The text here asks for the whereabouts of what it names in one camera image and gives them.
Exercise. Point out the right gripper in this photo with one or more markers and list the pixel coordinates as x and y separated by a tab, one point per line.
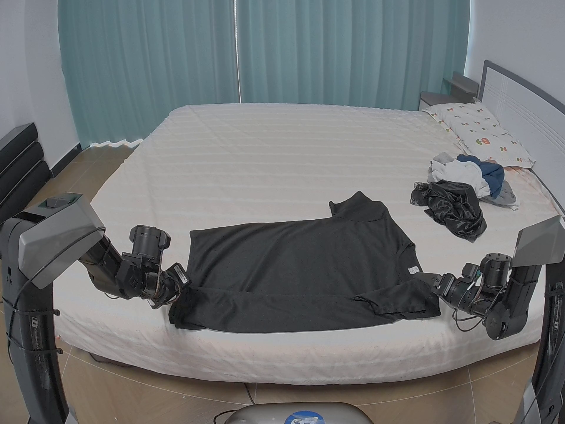
450	292

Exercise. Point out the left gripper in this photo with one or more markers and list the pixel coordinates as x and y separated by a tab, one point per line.
172	287

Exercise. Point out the black T-shirt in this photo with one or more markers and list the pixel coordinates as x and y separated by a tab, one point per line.
300	263

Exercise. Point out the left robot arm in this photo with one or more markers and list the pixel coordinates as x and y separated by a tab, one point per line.
57	236

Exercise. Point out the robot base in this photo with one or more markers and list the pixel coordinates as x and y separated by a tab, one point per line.
265	415

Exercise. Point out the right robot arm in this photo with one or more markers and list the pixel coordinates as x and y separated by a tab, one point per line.
525	289

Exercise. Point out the pile of clothes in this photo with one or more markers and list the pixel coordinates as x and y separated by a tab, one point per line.
459	172

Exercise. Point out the bed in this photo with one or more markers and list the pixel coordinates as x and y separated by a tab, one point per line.
287	148

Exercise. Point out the black shiny garment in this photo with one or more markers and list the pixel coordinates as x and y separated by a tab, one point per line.
459	210

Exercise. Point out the white printed pillow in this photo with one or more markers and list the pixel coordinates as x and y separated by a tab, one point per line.
481	133

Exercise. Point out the black chest of drawers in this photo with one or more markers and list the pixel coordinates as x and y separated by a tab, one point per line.
22	166

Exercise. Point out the grey bedside table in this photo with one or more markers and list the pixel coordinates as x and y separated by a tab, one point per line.
463	84

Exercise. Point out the blue-green curtain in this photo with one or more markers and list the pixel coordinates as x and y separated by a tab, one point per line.
150	51
353	38

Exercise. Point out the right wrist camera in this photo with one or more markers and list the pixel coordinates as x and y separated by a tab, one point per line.
470	272

